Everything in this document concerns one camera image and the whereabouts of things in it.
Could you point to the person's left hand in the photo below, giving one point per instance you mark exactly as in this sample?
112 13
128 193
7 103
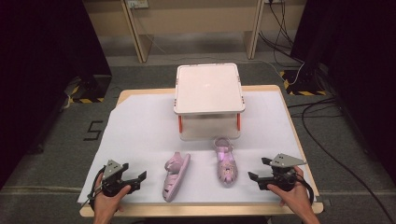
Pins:
107 205

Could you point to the black curtain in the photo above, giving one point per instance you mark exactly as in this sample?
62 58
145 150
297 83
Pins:
358 62
40 62

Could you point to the light wooden table edge strip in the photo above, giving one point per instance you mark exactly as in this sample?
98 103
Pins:
199 210

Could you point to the beige wooden desk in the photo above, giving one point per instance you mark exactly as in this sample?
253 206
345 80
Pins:
199 18

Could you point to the pink sandal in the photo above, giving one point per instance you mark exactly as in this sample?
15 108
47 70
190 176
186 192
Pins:
226 165
175 177

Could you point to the white table sheet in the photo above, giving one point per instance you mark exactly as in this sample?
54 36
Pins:
140 130

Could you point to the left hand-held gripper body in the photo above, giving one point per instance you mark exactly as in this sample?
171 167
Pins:
109 182

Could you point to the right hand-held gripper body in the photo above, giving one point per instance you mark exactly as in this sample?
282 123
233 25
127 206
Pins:
281 177

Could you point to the person's right hand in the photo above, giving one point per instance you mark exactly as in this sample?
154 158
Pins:
294 196

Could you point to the white power strip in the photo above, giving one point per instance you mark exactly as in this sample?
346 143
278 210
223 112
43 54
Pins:
138 3

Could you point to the white shoe rack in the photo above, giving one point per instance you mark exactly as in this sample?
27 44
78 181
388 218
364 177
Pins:
208 90

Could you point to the black yellow striped stand base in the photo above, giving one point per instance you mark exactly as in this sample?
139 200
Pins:
90 90
303 84

